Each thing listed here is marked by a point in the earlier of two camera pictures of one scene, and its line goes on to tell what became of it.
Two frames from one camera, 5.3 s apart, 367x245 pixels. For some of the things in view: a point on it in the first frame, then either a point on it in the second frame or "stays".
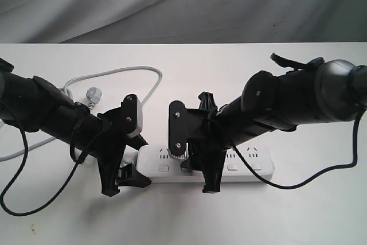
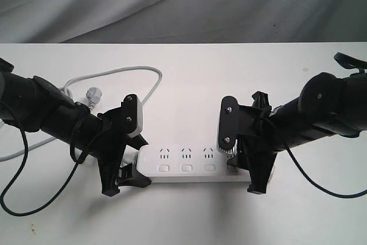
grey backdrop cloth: [156, 6] stays
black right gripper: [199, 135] → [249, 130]
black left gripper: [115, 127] stays
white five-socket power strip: [156, 163] stays
